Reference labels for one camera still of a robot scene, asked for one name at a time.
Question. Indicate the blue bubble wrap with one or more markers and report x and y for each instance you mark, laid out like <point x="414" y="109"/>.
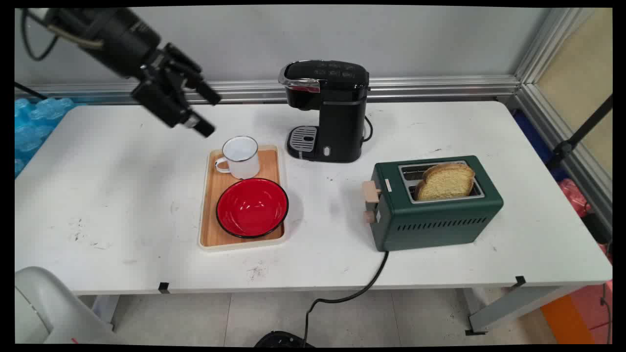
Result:
<point x="32" y="127"/>

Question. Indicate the aluminium frame post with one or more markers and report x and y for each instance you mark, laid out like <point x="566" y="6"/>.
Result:
<point x="543" y="54"/>

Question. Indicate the grey plastic chair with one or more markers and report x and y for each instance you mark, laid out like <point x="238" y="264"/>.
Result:
<point x="44" y="308"/>

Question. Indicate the black tripod stand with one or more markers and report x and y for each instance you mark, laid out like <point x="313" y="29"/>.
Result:
<point x="574" y="139"/>

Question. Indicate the grey table leg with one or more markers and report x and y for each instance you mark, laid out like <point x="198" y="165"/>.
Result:
<point x="513" y="308"/>
<point x="105" y="310"/>

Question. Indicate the black tape strip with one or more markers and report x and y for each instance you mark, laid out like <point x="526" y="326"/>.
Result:
<point x="164" y="288"/>
<point x="520" y="281"/>

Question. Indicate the black coffee machine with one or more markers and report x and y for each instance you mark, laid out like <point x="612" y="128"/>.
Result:
<point x="342" y="122"/>

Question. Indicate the black round floor object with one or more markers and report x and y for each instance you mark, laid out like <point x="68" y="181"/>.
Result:
<point x="281" y="339"/>

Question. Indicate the red plastic bag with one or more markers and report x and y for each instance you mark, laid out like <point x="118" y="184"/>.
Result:
<point x="574" y="195"/>

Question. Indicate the aluminium frame rail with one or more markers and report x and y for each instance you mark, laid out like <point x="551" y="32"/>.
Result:
<point x="430" y="88"/>

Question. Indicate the robot arm with dark wrist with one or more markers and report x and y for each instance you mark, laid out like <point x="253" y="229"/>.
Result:
<point x="115" y="34"/>

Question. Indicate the slice of toast bread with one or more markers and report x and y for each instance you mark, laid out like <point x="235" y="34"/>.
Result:
<point x="447" y="183"/>

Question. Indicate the red enamel bowl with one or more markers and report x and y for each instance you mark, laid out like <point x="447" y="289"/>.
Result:
<point x="252" y="208"/>

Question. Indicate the wooden tray with cream rim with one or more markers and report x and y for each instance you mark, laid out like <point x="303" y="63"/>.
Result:
<point x="215" y="215"/>

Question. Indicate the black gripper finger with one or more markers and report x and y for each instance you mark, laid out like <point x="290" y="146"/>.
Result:
<point x="161" y="105"/>
<point x="208" y="93"/>

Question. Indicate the green toaster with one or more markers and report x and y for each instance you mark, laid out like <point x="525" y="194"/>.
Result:
<point x="435" y="220"/>

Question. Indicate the white enamel mug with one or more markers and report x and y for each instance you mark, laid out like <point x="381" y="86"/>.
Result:
<point x="243" y="164"/>

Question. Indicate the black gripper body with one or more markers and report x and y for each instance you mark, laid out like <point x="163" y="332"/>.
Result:
<point x="163" y="73"/>

